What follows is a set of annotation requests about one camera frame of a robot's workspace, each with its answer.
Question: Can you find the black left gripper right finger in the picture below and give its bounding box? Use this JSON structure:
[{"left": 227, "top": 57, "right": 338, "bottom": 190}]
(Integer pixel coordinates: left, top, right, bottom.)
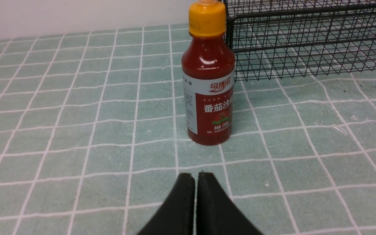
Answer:
[{"left": 196, "top": 172, "right": 262, "bottom": 235}]

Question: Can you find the black wire mesh shelf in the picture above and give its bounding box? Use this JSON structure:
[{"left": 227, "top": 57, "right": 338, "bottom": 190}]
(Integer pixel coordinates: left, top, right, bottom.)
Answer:
[{"left": 223, "top": 0, "right": 376, "bottom": 81}]

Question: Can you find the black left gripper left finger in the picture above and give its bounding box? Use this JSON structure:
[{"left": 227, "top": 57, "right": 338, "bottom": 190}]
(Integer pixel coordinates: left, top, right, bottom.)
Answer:
[{"left": 138, "top": 173, "right": 196, "bottom": 235}]

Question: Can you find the green checkered tablecloth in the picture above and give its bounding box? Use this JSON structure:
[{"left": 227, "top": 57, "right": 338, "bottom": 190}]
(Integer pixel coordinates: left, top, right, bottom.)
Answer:
[{"left": 0, "top": 24, "right": 376, "bottom": 235}]

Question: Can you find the red ketchup bottle yellow cap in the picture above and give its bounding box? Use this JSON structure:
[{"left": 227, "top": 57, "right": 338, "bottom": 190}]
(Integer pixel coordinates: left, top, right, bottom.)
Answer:
[{"left": 181, "top": 0, "right": 235, "bottom": 146}]

